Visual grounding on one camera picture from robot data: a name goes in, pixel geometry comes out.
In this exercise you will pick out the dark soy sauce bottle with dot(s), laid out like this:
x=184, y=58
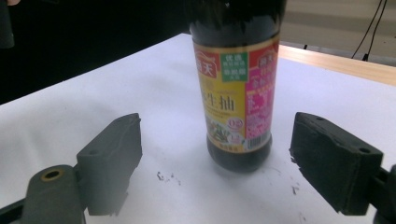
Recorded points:
x=236, y=93

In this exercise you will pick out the black curtain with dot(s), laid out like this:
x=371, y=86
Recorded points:
x=77, y=37

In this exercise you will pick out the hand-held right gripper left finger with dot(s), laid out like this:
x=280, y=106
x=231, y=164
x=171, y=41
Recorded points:
x=109, y=165

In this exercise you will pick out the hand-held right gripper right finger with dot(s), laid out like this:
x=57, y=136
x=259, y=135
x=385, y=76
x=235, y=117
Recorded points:
x=336, y=161

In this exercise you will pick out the white table cover board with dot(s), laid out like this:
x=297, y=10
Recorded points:
x=155, y=93

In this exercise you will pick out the light wooden table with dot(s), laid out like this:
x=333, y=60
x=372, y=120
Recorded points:
x=342, y=63

